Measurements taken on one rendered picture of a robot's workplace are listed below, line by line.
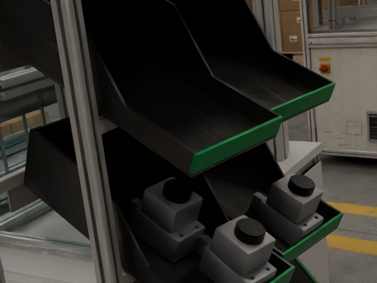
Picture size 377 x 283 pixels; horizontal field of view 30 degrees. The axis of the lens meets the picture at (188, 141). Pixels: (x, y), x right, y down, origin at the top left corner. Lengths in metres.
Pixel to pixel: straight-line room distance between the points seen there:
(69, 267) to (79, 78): 1.08
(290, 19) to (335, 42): 4.21
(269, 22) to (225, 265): 1.49
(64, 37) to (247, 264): 0.27
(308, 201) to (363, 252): 2.82
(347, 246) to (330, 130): 1.35
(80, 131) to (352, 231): 3.26
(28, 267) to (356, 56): 3.29
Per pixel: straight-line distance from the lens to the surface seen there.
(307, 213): 0.81
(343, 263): 3.50
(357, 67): 4.65
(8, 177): 0.82
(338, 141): 4.84
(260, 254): 0.69
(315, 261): 2.43
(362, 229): 3.87
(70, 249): 1.71
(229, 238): 0.69
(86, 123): 0.64
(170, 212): 0.70
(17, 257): 1.79
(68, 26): 0.63
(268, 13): 2.13
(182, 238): 0.72
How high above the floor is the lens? 1.54
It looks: 15 degrees down
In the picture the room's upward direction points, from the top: 7 degrees counter-clockwise
